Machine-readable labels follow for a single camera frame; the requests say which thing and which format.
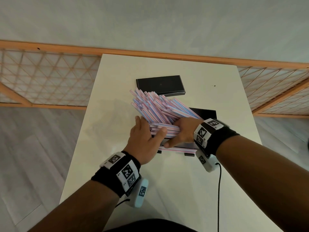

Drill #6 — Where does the black open box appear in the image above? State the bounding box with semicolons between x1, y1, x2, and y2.
157;107;218;156

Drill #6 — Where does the person's left hand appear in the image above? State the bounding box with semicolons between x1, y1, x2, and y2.
123;116;168;166

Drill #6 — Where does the person's right forearm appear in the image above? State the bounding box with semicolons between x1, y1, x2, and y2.
215;135;309;232

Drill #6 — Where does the wooden lattice screen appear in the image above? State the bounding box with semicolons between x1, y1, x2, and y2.
0;40;309;119

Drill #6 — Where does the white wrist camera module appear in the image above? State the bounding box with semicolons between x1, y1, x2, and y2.
126;179;149;208
195;150;221;173

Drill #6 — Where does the person's black clothing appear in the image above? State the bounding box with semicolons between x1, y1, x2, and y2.
103;218;199;232

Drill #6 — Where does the black cable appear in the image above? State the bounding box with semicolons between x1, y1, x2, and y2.
115;198;131;208
215;162;222;232

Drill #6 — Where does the person's left forearm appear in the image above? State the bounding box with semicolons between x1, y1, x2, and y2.
28;179;121;232

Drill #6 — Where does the person's right hand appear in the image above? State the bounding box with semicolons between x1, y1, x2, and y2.
164;117;203;149

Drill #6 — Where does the bundle of pink blue straws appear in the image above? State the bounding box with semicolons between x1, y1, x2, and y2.
130;88;204;154

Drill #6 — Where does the black wristband with marker tags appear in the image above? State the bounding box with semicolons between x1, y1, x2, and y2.
193;118;240;156
91;151;142;198

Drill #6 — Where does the black box lid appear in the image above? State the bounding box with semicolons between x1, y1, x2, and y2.
136;75;186;97

